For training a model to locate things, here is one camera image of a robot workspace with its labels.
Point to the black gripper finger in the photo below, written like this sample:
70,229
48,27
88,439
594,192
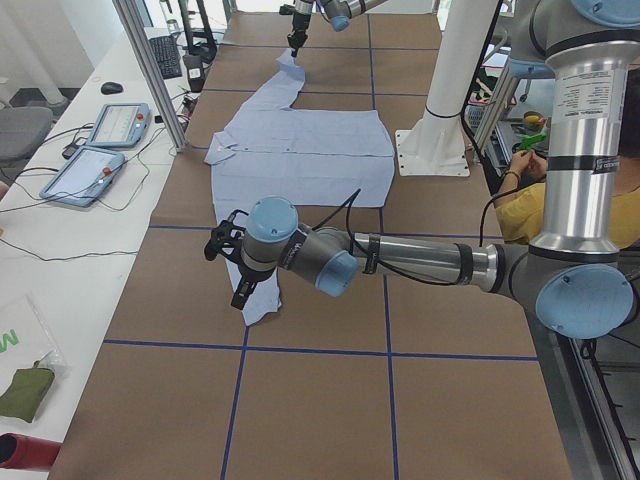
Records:
296,41
241,296

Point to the green handled tool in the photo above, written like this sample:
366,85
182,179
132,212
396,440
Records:
529,142

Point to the aluminium frame post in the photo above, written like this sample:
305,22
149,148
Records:
131,21

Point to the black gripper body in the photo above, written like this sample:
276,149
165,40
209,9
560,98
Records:
248,274
300,22

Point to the black keyboard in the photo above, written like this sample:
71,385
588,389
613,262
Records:
166,54

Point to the red cylinder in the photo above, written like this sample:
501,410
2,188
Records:
23,452

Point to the upper blue teach pendant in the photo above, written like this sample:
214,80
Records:
119,125

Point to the green cloth pouch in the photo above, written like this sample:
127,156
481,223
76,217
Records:
26,392

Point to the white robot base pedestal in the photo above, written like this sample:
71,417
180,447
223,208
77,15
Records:
435,146

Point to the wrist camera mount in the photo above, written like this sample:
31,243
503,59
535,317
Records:
226,239

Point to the lower blue teach pendant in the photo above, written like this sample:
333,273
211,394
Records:
84,177

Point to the light blue striped shirt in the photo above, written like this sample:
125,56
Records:
271,159

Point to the person in yellow shirt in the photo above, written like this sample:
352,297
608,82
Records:
529,196

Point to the blue teach pendant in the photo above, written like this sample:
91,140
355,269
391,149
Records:
84,177
119,125

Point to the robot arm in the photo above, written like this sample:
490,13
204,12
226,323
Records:
567,275
338,13

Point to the black computer mouse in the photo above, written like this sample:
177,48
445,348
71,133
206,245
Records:
111,88

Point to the brown paper table mat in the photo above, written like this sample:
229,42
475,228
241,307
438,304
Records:
392,380

